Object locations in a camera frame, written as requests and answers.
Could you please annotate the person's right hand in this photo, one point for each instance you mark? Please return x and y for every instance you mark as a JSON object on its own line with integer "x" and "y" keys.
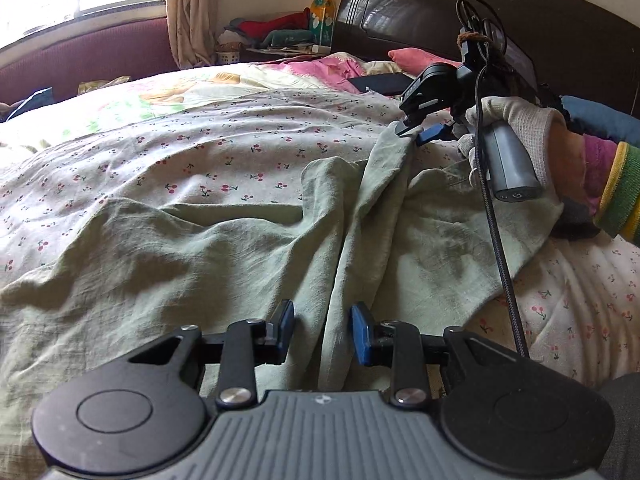
{"x": 535, "y": 125}

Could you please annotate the person's dark clothing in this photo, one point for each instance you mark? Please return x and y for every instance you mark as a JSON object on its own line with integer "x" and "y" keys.
{"x": 622, "y": 425}

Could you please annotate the beige curtain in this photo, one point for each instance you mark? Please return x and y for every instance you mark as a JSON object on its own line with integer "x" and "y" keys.
{"x": 192, "y": 10}

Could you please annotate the dark wooden headboard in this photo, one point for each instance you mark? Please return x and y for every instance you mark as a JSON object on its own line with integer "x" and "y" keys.
{"x": 575, "y": 35}

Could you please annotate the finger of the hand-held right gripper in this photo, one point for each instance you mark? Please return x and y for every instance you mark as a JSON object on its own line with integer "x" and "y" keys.
{"x": 434, "y": 133}
{"x": 407, "y": 127}

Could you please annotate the cartoon print blanket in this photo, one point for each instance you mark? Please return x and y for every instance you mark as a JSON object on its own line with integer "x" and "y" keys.
{"x": 165, "y": 95}

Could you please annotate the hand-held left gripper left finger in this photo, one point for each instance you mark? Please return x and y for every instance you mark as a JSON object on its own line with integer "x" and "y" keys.
{"x": 287, "y": 327}

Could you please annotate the blue garment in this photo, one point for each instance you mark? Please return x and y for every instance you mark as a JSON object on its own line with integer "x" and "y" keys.
{"x": 605, "y": 117}

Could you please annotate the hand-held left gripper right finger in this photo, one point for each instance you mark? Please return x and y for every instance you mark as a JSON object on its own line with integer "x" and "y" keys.
{"x": 360, "y": 335}

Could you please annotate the pink floral quilt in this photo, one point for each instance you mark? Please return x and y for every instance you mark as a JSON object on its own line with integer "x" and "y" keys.
{"x": 325, "y": 70}

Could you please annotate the maroon upholstered panel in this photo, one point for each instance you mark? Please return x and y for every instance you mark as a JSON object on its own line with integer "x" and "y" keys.
{"x": 90, "y": 60}

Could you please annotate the person's right forearm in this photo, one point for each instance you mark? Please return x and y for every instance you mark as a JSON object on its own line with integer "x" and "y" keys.
{"x": 617, "y": 185}

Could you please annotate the cherry print bed sheet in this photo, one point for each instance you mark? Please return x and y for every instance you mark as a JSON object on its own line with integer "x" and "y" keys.
{"x": 200, "y": 150}

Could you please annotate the yellow cloth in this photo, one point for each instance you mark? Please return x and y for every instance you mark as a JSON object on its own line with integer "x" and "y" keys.
{"x": 102, "y": 84}

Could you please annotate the dark green cloth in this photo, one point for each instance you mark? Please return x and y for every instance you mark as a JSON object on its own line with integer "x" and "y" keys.
{"x": 287, "y": 37}

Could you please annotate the red cloth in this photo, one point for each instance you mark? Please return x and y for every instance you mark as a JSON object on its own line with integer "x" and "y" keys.
{"x": 270, "y": 22}

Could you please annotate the small woven basket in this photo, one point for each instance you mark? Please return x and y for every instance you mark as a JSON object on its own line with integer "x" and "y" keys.
{"x": 230, "y": 54}

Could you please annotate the light green pants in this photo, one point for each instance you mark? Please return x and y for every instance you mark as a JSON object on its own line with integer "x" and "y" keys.
{"x": 200, "y": 260}

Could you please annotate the dark grey cloth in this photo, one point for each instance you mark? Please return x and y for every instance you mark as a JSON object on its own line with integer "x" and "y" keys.
{"x": 575, "y": 220}

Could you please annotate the yellow green carton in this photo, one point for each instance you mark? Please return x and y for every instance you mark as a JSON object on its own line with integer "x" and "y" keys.
{"x": 321, "y": 15}

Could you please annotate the pink pillow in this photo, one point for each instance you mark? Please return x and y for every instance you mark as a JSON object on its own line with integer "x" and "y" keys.
{"x": 420, "y": 57}

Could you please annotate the dark flat device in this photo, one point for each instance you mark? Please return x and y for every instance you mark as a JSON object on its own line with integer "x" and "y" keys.
{"x": 380, "y": 82}

